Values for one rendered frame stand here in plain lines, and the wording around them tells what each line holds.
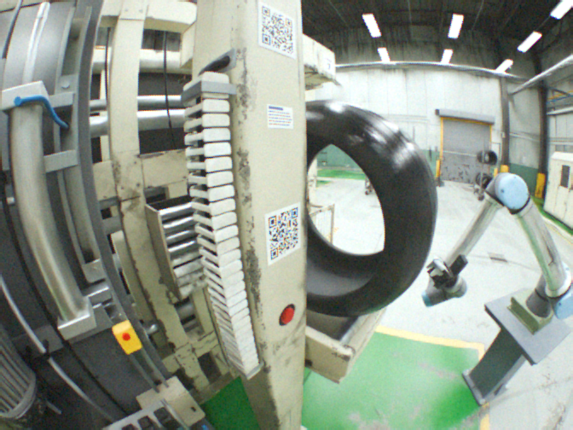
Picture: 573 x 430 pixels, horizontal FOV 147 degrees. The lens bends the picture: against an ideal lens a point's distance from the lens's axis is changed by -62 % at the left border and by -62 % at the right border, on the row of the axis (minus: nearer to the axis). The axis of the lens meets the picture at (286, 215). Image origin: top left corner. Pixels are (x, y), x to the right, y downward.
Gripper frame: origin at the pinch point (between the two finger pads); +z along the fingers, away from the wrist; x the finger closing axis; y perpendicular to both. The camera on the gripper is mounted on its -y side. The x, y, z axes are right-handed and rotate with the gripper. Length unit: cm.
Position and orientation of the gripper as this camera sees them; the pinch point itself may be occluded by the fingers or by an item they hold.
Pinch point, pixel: (436, 259)
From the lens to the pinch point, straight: 81.3
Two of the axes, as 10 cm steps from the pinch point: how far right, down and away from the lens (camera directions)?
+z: -8.1, -4.7, -3.5
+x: 0.2, -6.1, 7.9
